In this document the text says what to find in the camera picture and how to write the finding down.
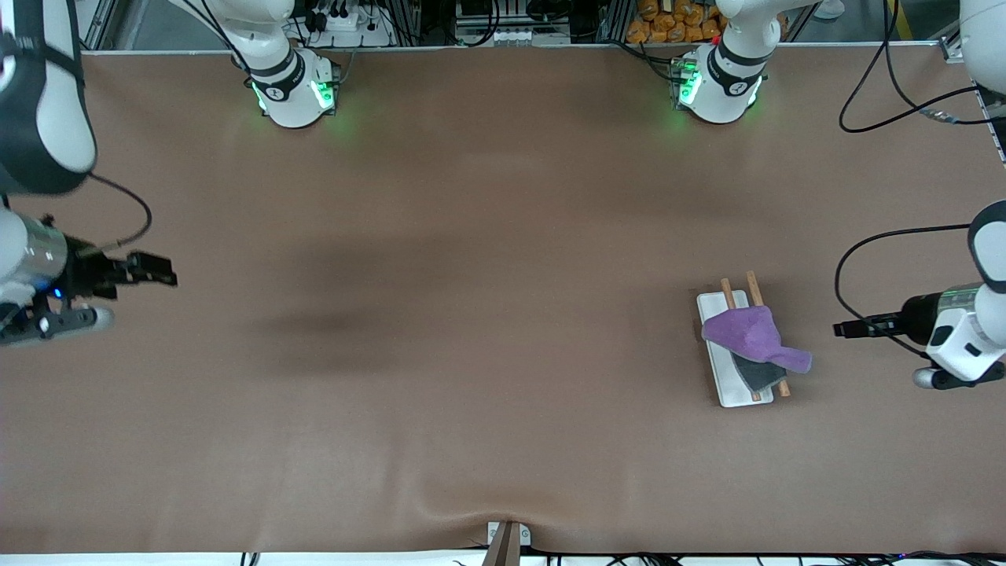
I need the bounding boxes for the purple and grey towel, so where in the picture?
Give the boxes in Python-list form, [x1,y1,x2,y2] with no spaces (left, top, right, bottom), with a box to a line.
[702,305,813,393]

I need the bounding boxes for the white rack base tray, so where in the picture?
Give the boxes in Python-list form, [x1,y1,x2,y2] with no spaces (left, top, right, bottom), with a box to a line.
[696,291,775,408]

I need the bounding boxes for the white power strip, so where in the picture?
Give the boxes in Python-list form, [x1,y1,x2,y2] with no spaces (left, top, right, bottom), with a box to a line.
[310,8,394,48]

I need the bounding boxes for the brown table mat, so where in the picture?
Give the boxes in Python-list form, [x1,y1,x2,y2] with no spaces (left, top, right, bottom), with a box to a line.
[0,46,1006,555]

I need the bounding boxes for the orange snack bags pile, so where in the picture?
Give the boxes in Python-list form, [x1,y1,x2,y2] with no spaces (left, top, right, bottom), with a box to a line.
[626,0,724,45]

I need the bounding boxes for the brown wooden bar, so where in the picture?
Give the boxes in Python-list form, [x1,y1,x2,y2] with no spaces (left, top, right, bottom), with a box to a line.
[481,522,522,566]

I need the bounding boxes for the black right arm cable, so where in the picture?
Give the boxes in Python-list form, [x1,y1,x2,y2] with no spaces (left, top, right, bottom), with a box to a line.
[86,173,153,254]

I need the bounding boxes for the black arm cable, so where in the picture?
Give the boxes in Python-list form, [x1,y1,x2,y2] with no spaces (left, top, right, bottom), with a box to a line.
[86,173,153,254]
[834,224,975,358]

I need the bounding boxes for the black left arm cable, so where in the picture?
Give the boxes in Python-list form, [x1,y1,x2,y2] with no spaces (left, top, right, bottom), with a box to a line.
[834,224,975,358]

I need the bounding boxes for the metal table clamp bracket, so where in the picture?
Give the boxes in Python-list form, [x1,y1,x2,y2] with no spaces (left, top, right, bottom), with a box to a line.
[487,521,532,548]

